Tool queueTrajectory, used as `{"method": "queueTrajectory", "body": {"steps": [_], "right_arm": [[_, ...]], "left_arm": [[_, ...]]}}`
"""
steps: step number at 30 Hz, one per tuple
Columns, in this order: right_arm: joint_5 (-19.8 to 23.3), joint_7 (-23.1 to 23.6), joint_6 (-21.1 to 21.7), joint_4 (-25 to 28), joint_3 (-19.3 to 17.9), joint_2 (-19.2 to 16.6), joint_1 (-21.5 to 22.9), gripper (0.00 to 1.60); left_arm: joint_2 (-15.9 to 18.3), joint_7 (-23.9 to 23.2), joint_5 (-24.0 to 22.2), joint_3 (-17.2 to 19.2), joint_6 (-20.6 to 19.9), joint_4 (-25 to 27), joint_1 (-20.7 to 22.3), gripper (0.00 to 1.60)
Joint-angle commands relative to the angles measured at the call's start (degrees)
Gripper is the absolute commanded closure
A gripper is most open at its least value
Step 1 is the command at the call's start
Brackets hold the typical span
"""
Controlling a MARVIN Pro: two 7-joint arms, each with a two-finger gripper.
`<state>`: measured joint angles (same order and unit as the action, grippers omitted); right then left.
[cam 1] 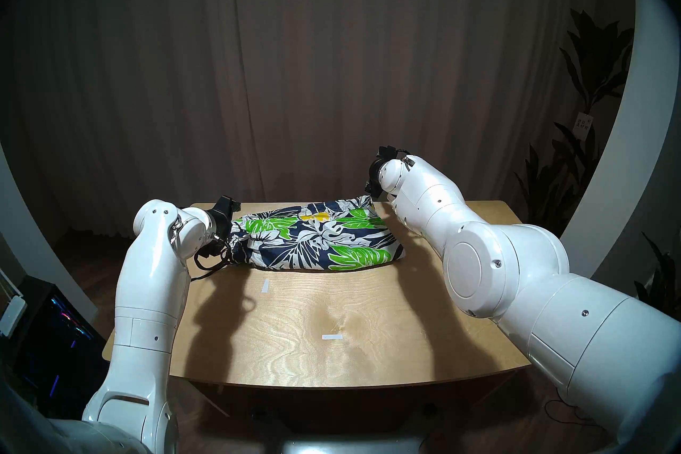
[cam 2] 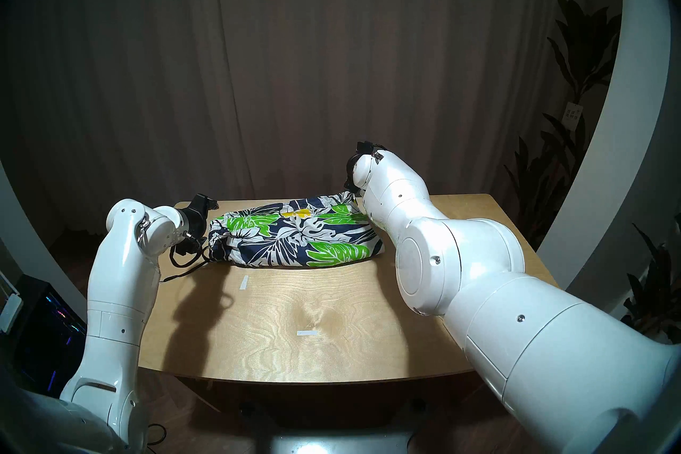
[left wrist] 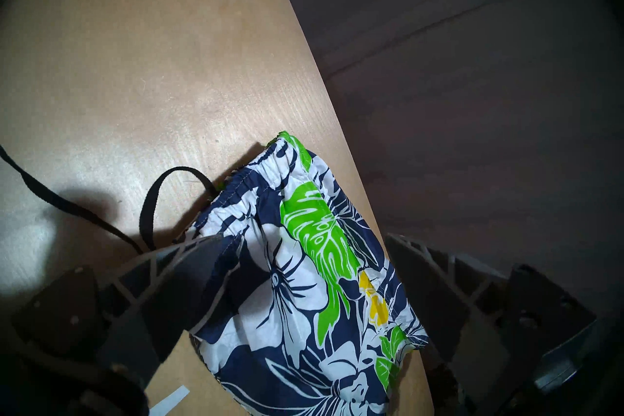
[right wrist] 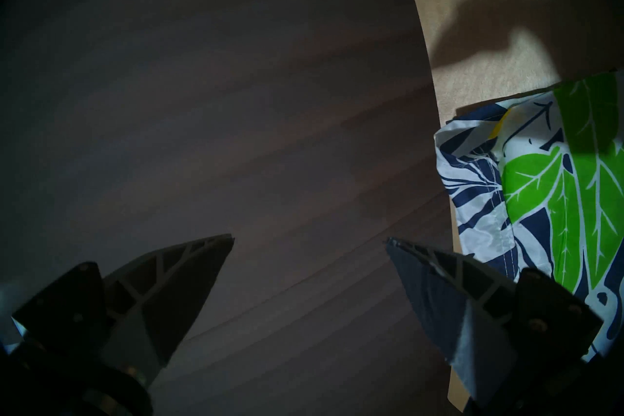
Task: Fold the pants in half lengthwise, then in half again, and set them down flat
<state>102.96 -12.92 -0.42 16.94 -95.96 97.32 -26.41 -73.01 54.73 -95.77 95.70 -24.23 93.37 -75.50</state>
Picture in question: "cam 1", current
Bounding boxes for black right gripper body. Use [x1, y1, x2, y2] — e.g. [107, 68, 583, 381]
[365, 146, 397, 196]

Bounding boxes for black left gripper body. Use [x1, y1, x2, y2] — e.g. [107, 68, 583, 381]
[211, 195, 240, 241]

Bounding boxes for floral print shorts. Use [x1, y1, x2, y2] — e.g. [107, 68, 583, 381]
[189, 194, 406, 281]

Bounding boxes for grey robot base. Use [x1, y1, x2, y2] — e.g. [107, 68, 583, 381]
[255, 432, 427, 454]

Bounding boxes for brown pleated curtain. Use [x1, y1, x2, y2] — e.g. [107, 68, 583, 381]
[11, 0, 636, 242]

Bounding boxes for white curved pillar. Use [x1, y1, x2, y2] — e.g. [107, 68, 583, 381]
[559, 0, 677, 295]
[0, 143, 99, 324]

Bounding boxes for black computer tower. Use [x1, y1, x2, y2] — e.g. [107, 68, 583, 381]
[15, 276, 110, 416]

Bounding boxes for tall leafy plant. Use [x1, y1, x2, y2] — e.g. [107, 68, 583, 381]
[513, 9, 637, 252]

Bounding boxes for small white box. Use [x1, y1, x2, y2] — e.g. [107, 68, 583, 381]
[0, 295, 28, 338]

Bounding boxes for small potted plant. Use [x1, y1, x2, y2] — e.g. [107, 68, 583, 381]
[633, 232, 681, 323]

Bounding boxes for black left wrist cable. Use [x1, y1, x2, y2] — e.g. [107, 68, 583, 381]
[194, 237, 235, 273]

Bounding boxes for black floor cable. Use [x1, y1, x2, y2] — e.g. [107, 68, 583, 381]
[545, 397, 597, 427]

